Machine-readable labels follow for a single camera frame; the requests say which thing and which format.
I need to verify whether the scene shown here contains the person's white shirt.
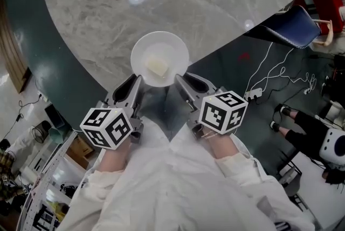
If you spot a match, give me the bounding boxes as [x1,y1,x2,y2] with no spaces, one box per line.
[58,116,316,231]

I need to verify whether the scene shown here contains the black wire wastebasket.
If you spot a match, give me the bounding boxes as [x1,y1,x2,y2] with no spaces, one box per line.
[31,121,52,143]

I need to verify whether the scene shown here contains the black flat panel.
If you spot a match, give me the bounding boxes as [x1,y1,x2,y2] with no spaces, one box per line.
[44,103,65,129]

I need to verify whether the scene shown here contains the brown wooden slat panel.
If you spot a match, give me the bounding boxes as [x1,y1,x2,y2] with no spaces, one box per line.
[0,0,32,94]

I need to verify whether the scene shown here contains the person's right forearm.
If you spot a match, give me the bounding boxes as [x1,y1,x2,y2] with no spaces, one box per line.
[207,132,264,187]

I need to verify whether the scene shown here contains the white round plate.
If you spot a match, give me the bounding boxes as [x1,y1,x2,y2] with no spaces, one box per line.
[130,31,189,88]

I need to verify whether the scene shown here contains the person's grey trouser legs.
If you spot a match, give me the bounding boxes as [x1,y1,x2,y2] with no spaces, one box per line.
[141,88,189,142]

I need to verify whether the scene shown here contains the grey marble table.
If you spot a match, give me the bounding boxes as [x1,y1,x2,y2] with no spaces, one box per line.
[42,0,307,107]

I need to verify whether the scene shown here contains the perforated metal rail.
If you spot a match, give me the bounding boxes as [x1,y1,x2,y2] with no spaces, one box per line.
[20,130,79,231]

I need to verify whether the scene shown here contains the white power strip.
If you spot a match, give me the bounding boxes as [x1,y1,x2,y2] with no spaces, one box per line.
[244,87,264,100]

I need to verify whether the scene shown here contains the dark blue chair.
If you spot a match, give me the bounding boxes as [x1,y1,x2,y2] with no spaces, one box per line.
[244,5,322,49]

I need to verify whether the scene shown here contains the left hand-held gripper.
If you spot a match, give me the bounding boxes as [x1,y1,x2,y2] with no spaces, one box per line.
[79,73,143,150]

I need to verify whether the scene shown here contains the brown cardboard box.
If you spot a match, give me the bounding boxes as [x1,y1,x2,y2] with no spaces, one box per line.
[66,135,95,170]

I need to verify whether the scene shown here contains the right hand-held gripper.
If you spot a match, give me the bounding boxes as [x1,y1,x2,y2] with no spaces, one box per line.
[174,72,249,141]

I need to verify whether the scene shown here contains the white extension cable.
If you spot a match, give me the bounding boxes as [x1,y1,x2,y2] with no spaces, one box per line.
[246,41,294,96]

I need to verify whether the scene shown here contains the person's left forearm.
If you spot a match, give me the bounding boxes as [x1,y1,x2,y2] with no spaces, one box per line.
[80,141,133,198]

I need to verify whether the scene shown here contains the teal dustpan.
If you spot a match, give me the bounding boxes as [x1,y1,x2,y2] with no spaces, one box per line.
[48,127,71,144]

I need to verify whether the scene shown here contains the pale food block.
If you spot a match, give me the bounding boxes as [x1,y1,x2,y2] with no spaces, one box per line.
[144,54,169,77]

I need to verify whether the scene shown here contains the thin wrist bracelet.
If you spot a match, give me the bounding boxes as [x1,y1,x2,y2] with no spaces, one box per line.
[201,130,219,141]

